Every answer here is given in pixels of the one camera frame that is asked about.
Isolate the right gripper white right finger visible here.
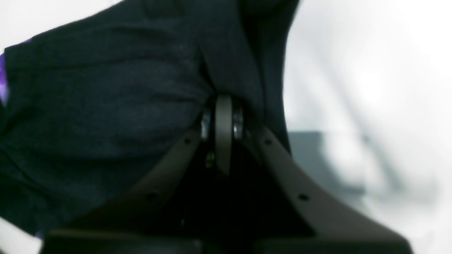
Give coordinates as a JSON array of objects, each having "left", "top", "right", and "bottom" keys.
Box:
[{"left": 226, "top": 95, "right": 414, "bottom": 254}]

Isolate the black T-shirt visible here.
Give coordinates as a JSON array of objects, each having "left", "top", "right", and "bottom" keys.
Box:
[{"left": 1, "top": 0, "right": 298, "bottom": 235}]

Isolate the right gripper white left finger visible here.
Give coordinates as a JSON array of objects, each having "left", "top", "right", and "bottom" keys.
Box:
[{"left": 42, "top": 95, "right": 226, "bottom": 254}]

